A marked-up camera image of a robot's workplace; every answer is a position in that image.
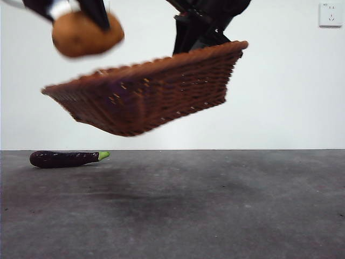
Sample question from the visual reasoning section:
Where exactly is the brown wicker basket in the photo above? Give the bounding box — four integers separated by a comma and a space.
40, 40, 249, 137

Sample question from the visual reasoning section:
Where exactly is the purple eggplant with green stem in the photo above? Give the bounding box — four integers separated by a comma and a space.
29, 150, 111, 168

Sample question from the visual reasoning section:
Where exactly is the brown potato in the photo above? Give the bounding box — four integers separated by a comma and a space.
51, 10, 125, 58

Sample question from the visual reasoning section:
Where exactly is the white wall socket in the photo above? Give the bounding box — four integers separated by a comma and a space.
319, 2, 343, 28

